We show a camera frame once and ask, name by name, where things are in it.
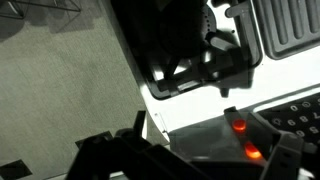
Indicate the black microwave number keypad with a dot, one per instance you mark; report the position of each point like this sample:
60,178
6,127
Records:
300,116

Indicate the black floor outlet plate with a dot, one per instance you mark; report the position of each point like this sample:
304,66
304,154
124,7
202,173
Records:
13,170

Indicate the white toy kitchen stove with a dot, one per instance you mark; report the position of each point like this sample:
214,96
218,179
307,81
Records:
206,106

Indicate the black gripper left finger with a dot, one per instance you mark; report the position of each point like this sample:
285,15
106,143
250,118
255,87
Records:
139,122

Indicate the dark ribbed griddle plate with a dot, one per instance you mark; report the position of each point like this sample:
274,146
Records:
290,26

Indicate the orange round microwave button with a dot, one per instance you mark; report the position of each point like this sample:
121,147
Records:
252,151
239,125

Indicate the black stove burner grate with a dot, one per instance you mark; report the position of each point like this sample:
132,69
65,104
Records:
186,43

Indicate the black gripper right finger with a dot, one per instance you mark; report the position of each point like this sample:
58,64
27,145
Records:
266,133

